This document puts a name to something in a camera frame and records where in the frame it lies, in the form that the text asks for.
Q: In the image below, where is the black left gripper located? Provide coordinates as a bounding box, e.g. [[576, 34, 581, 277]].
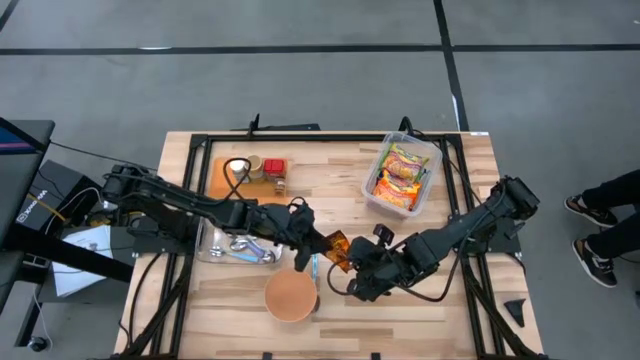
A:
[[279, 198, 335, 274]]

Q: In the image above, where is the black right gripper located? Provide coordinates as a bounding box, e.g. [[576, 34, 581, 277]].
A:
[[346, 237, 409, 303]]

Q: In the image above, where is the brown orange noodle packet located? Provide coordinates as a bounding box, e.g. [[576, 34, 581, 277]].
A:
[[322, 229, 355, 274]]

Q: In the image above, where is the blue-handled spoon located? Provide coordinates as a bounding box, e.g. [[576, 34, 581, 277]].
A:
[[245, 239, 278, 264]]

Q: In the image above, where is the light blue handled spoon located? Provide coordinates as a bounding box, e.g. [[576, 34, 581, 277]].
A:
[[208, 247, 266, 265]]

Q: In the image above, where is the orange Maruchan ramen packet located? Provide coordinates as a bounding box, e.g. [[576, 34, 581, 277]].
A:
[[372, 169, 424, 211]]

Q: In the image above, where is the red-lid spice container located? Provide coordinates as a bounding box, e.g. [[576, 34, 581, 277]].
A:
[[263, 158, 288, 182]]

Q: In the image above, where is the bagel seasoning bottle white cap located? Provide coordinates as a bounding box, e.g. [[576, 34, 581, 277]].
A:
[[228, 156, 251, 184]]

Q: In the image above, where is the lime chili shrimp noodle packet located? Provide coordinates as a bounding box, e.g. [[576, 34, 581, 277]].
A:
[[381, 142, 431, 184]]

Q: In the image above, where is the peach-coloured bowl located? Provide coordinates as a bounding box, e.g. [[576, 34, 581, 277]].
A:
[[263, 268, 320, 324]]

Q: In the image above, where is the clear left plastic container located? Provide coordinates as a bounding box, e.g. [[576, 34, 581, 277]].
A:
[[192, 209, 285, 266]]

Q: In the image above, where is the orange translucent mat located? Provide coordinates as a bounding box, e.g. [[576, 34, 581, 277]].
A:
[[206, 156, 291, 206]]

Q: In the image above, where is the clear plastic storage bin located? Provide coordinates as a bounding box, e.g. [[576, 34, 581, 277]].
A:
[[360, 131, 445, 221]]

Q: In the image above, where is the white paper sheet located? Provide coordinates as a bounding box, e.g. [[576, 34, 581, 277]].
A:
[[51, 223, 115, 299]]

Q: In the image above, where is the person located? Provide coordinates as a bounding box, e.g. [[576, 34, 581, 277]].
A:
[[563, 168, 640, 290]]

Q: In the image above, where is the black labelled computer box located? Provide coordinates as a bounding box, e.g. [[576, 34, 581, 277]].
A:
[[16, 159, 97, 236]]

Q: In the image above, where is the black workstation desk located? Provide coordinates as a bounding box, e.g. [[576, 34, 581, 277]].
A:
[[0, 117, 135, 349]]

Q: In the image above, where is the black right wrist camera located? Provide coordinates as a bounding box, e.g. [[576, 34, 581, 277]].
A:
[[372, 223, 396, 247]]

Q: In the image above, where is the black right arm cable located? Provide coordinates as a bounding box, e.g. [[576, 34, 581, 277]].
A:
[[326, 239, 469, 304]]

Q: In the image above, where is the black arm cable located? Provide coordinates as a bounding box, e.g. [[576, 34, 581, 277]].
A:
[[326, 239, 469, 304], [222, 157, 254, 202]]

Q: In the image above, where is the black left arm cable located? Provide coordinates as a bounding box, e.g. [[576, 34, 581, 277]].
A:
[[222, 157, 254, 202]]

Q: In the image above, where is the black aluminium rig frame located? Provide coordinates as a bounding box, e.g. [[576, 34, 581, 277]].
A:
[[114, 130, 549, 360]]

